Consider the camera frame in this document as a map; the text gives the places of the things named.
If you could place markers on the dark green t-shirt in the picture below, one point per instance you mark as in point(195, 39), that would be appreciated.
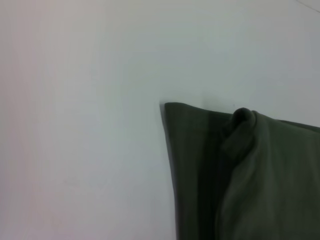
point(237, 175)

